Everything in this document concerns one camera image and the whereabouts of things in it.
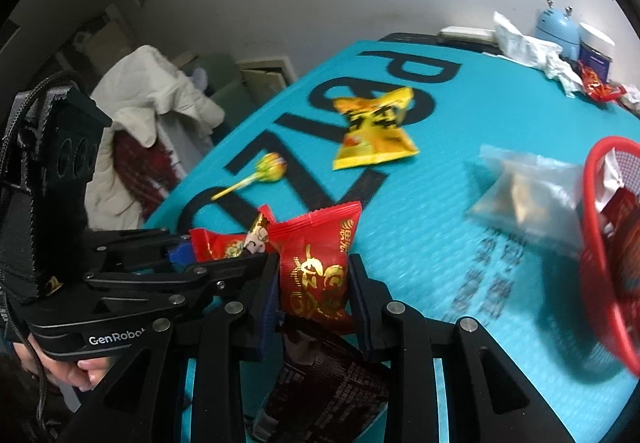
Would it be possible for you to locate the flat white box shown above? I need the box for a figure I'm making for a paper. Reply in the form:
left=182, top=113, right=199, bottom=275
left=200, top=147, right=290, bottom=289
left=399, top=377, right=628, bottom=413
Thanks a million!
left=439, top=25, right=498, bottom=46

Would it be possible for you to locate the yellow snack packet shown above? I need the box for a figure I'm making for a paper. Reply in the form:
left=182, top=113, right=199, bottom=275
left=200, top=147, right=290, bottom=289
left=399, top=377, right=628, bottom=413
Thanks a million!
left=332, top=88, right=420, bottom=171

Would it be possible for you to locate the small wooden cabinet door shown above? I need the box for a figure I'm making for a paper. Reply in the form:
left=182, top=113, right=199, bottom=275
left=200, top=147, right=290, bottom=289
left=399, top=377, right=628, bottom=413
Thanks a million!
left=237, top=58, right=296, bottom=106

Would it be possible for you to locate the red plastic mesh basket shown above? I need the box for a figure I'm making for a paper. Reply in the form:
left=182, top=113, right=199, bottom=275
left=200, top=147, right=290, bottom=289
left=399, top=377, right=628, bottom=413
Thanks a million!
left=580, top=137, right=640, bottom=376

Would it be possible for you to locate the crumpled white tissue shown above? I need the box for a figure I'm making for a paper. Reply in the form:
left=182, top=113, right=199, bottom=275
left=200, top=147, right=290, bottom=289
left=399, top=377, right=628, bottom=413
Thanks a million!
left=492, top=11, right=586, bottom=98

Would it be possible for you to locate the black cable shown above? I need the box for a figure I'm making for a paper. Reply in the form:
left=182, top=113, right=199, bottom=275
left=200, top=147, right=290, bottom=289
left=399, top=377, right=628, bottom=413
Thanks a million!
left=0, top=70, right=76, bottom=429

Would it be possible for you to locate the person's left hand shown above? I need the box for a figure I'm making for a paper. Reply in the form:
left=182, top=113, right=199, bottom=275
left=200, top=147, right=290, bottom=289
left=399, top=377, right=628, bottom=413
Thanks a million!
left=12, top=340, right=118, bottom=394

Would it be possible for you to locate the dark red snack packet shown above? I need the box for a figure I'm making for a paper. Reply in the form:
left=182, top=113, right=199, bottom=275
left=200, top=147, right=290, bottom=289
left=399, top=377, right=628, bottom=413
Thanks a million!
left=252, top=318, right=393, bottom=443

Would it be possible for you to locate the red plaid cloth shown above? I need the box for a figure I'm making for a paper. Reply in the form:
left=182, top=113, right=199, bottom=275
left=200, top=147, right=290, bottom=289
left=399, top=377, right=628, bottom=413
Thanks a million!
left=115, top=130, right=181, bottom=218

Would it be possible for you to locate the small red candy packet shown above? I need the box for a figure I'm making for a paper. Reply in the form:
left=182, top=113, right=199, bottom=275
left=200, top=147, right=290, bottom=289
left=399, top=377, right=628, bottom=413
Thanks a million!
left=189, top=204, right=278, bottom=264

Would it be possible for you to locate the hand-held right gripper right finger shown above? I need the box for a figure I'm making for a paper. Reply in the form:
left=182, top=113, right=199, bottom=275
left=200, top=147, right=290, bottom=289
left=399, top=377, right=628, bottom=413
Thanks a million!
left=347, top=253, right=576, bottom=443

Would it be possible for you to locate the light blue humidifier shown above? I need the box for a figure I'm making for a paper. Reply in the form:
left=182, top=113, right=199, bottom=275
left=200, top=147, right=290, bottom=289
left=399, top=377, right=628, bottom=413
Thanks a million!
left=535, top=0, right=581, bottom=60

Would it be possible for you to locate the white quilted jacket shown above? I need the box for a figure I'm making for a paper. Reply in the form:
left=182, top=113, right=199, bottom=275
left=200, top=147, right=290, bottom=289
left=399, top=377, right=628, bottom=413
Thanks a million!
left=87, top=45, right=226, bottom=231

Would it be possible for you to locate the red gold printed snack packet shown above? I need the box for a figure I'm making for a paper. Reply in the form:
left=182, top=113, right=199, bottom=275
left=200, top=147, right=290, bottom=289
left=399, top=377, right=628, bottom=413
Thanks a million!
left=270, top=202, right=363, bottom=336

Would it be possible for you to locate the red and white snack packet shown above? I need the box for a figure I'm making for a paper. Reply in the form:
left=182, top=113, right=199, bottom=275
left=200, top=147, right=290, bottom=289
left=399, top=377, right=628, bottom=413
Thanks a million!
left=597, top=148, right=640, bottom=309

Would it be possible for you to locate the teal printed bubble mat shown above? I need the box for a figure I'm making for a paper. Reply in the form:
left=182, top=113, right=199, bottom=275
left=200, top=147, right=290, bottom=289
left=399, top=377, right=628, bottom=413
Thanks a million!
left=142, top=40, right=640, bottom=443

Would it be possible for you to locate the white jar with purple label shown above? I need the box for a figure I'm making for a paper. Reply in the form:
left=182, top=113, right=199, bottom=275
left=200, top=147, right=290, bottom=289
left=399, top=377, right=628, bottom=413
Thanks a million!
left=577, top=22, right=616, bottom=74

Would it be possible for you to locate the crumpled white paper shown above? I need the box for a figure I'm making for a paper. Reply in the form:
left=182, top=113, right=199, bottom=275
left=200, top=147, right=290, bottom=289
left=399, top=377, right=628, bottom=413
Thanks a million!
left=620, top=85, right=640, bottom=118

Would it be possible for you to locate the red candy wrapper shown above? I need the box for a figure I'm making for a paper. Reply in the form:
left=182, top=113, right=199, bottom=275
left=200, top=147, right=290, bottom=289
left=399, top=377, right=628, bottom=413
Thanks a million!
left=575, top=60, right=626, bottom=104

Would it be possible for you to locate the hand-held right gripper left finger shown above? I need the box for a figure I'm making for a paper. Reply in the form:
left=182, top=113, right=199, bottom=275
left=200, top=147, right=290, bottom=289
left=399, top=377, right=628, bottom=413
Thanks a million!
left=60, top=255, right=281, bottom=443

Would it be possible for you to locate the yellow green lollipop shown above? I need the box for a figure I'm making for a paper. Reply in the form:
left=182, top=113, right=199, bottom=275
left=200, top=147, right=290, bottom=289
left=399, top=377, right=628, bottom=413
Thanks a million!
left=210, top=152, right=287, bottom=201

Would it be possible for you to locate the clear nut snack packet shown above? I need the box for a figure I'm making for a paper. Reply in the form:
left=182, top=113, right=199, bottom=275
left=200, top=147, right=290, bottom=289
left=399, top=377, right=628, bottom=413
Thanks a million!
left=464, top=145, right=593, bottom=259

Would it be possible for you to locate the person's left forearm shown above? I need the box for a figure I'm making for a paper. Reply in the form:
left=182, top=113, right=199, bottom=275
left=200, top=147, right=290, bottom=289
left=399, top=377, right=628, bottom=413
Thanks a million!
left=0, top=353, right=76, bottom=443

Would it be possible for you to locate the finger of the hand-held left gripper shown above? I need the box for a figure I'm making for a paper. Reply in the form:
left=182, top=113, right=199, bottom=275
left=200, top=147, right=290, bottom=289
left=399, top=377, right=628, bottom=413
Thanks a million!
left=82, top=253, right=273, bottom=319
left=92, top=229, right=193, bottom=269

